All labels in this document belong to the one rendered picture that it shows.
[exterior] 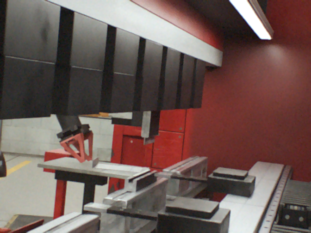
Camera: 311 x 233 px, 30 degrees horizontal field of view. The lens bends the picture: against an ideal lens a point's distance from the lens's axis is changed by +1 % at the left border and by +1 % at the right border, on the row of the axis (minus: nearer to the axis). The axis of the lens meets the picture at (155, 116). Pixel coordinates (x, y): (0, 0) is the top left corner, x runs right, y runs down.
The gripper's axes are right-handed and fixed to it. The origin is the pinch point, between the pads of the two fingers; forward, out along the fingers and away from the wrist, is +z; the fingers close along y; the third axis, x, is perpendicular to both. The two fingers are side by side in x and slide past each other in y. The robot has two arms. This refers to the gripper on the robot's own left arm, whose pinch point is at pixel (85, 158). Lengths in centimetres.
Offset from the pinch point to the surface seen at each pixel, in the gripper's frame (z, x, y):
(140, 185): 13.1, -14.8, -9.9
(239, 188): 23.9, -37.0, -7.1
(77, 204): 5, 178, 381
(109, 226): 18.7, -8.7, -25.2
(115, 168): 6.1, -7.4, -1.6
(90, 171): 4.4, -3.3, -9.2
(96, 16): -17, -35, -57
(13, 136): -132, 348, 642
